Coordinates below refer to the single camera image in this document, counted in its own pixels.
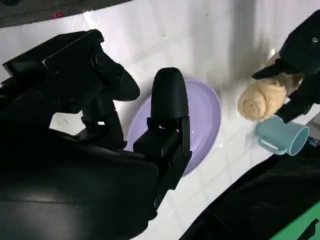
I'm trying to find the green sheet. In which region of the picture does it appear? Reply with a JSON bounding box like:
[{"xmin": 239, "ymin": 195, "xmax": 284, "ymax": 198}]
[{"xmin": 264, "ymin": 196, "xmax": 320, "ymax": 240}]

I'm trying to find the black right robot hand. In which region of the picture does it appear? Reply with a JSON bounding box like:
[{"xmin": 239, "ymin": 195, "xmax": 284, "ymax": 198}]
[{"xmin": 0, "ymin": 29, "xmax": 191, "ymax": 240}]

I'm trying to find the pale green mug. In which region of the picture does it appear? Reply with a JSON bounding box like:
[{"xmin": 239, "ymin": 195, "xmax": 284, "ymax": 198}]
[{"xmin": 255, "ymin": 115, "xmax": 311, "ymax": 157}]

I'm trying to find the lilac plate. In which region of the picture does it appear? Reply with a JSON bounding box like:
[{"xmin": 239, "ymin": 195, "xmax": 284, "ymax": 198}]
[{"xmin": 123, "ymin": 79, "xmax": 222, "ymax": 179}]

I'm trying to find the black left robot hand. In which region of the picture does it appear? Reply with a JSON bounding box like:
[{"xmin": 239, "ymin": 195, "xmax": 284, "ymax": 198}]
[{"xmin": 251, "ymin": 11, "xmax": 320, "ymax": 124}]

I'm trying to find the beige towel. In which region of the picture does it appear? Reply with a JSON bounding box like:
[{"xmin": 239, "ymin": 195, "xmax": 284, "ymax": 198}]
[{"xmin": 236, "ymin": 74, "xmax": 302, "ymax": 123}]

